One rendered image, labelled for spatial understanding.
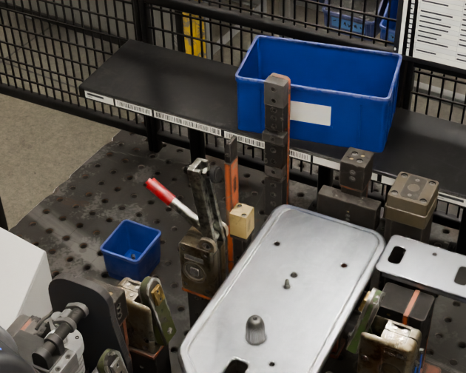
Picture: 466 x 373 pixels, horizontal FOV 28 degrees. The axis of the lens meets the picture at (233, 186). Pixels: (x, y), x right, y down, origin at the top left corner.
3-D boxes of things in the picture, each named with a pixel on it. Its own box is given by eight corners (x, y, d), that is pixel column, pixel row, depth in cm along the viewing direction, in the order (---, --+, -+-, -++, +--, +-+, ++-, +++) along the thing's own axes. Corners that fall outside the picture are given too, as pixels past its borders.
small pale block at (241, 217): (248, 351, 187) (245, 218, 164) (233, 346, 189) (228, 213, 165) (256, 340, 190) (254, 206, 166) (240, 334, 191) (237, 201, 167)
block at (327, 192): (365, 317, 194) (376, 210, 174) (312, 299, 198) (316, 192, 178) (370, 308, 196) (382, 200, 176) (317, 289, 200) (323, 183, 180)
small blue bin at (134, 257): (140, 291, 201) (137, 263, 195) (102, 277, 204) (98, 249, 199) (166, 260, 208) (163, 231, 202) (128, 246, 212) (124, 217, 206)
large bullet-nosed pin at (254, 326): (259, 354, 151) (259, 326, 147) (242, 347, 152) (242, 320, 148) (268, 340, 153) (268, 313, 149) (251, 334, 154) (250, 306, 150)
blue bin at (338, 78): (383, 154, 182) (389, 100, 174) (234, 129, 189) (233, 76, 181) (397, 106, 194) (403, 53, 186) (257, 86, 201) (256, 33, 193)
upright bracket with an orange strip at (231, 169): (236, 337, 191) (229, 145, 158) (230, 334, 191) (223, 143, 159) (242, 326, 193) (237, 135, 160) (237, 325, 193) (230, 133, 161)
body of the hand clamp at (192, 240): (217, 380, 182) (210, 253, 159) (187, 368, 185) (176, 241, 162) (231, 359, 186) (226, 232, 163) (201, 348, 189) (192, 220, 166)
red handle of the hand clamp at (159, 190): (214, 244, 159) (143, 184, 158) (208, 249, 160) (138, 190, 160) (225, 229, 162) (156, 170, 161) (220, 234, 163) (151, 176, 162)
